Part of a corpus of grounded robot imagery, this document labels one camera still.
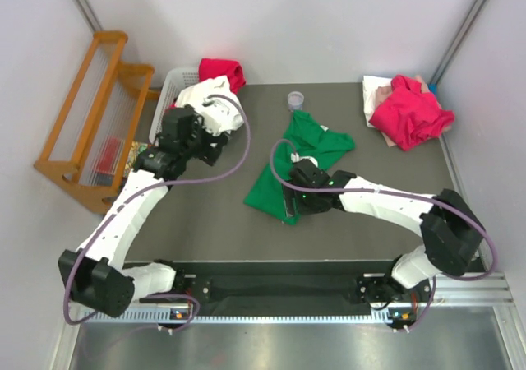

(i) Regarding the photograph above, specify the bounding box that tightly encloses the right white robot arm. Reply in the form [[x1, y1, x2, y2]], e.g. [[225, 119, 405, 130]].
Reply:
[[283, 155, 484, 302]]

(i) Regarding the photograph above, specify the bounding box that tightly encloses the slotted cable duct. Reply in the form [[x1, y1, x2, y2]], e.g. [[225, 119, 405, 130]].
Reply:
[[87, 307, 414, 325]]

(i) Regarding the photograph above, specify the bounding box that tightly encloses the jar of paper clips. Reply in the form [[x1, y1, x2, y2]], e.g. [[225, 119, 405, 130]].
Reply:
[[287, 91, 305, 112]]

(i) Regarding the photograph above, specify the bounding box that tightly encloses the colourful red box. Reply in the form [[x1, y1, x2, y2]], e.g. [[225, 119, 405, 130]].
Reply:
[[122, 141, 150, 178]]

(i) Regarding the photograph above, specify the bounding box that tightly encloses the folded white t shirt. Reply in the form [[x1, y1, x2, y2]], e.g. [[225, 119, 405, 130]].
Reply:
[[362, 75, 391, 127]]

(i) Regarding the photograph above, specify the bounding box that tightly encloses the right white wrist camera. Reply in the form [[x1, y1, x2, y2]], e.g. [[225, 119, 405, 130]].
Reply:
[[290, 153, 318, 167]]

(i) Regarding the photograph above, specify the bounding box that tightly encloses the folded pink t shirt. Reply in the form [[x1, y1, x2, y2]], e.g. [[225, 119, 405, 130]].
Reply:
[[372, 74, 444, 148]]

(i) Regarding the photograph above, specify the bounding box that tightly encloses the white t shirt in basket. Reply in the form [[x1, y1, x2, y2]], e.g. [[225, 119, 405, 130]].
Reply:
[[175, 76, 243, 136]]

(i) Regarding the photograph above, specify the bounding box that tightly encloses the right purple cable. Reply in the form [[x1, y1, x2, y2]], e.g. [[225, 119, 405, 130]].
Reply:
[[270, 139, 500, 332]]

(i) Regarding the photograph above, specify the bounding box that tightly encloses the red t shirt in basket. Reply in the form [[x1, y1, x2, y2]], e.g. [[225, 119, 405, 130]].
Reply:
[[164, 58, 247, 112]]

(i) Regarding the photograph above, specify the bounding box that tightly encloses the purple cable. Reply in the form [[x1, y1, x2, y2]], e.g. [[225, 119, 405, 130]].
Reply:
[[270, 139, 500, 332], [62, 94, 251, 332]]

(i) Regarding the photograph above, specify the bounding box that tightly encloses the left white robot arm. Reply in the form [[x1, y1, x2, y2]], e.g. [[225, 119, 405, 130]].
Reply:
[[58, 95, 245, 325]]

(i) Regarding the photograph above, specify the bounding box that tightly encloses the green t shirt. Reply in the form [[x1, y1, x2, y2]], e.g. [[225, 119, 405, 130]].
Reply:
[[242, 110, 356, 225]]

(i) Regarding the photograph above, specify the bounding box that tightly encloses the crumpled red t shirt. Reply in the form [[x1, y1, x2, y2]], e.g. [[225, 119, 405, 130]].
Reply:
[[368, 74, 455, 152]]

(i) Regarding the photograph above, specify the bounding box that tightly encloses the wooden rack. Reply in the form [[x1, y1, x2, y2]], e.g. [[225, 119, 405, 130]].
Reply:
[[34, 30, 160, 215]]

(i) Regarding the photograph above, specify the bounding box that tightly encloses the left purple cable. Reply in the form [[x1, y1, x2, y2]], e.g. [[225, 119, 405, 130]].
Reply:
[[62, 94, 251, 332]]

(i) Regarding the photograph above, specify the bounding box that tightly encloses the blue item behind shirts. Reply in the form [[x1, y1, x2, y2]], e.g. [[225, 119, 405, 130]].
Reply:
[[428, 84, 438, 98]]

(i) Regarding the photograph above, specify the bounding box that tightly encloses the white laundry basket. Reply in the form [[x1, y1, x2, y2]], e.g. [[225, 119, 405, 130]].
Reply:
[[148, 67, 199, 144]]

